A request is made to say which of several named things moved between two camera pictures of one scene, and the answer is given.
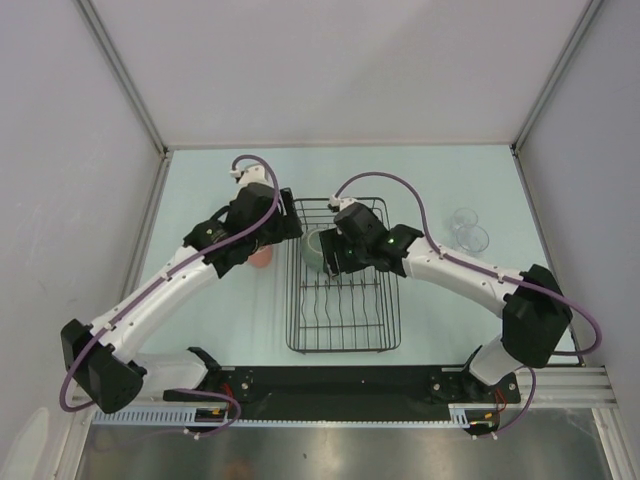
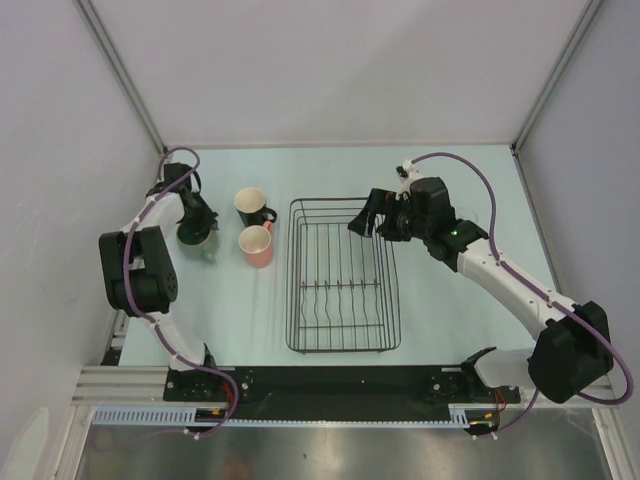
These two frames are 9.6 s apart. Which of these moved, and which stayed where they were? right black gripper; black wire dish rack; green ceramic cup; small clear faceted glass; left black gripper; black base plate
Moved: left black gripper; green ceramic cup; right black gripper
Stayed: small clear faceted glass; black base plate; black wire dish rack
